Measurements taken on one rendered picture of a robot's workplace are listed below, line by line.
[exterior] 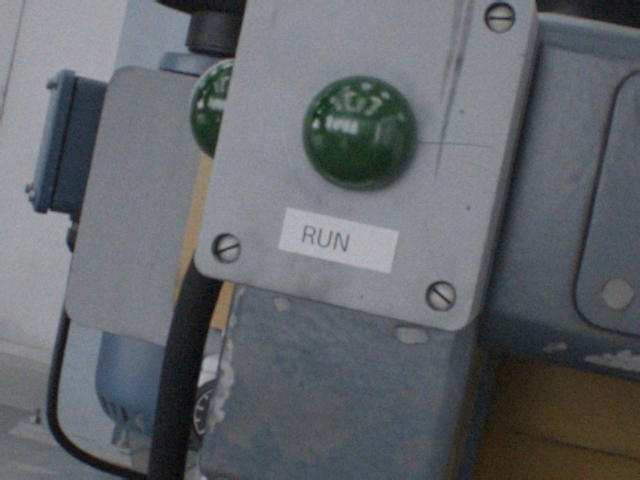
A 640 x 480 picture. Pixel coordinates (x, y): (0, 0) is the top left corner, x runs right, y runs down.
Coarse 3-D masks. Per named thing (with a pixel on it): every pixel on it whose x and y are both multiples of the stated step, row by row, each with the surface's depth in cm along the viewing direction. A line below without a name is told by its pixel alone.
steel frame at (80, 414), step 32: (128, 0) 534; (128, 32) 534; (160, 32) 532; (128, 64) 534; (96, 352) 539; (64, 384) 541; (32, 416) 544; (64, 416) 541; (96, 416) 539; (96, 448) 535; (128, 448) 536
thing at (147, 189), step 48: (144, 96) 81; (96, 144) 82; (144, 144) 82; (192, 144) 81; (96, 192) 82; (144, 192) 82; (192, 192) 81; (96, 240) 82; (144, 240) 82; (192, 240) 80; (96, 288) 82; (144, 288) 82; (144, 336) 82
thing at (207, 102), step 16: (224, 64) 37; (208, 80) 37; (224, 80) 37; (192, 96) 37; (208, 96) 37; (224, 96) 36; (192, 112) 37; (208, 112) 37; (192, 128) 37; (208, 128) 37; (208, 144) 37
